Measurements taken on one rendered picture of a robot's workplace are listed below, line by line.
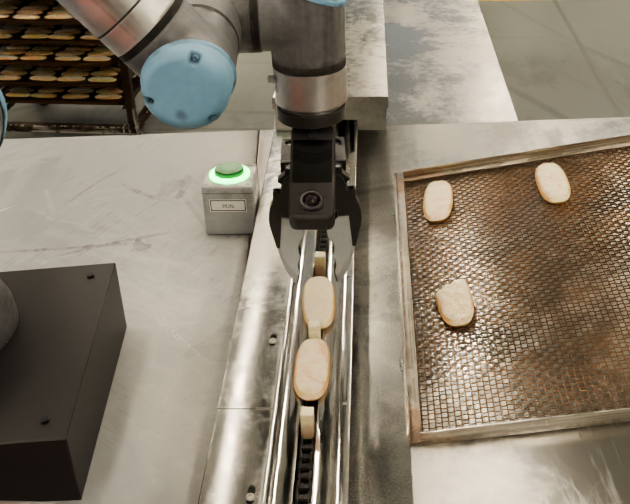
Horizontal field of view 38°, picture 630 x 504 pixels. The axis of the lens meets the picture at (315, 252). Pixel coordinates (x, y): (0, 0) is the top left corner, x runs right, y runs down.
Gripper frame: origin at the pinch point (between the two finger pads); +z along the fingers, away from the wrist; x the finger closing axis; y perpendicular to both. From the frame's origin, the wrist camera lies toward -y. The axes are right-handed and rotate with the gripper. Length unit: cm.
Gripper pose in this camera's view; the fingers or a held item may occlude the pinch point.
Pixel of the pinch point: (317, 275)
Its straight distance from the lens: 102.8
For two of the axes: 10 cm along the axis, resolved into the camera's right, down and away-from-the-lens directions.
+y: -0.1, -5.3, 8.5
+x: -10.0, 0.3, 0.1
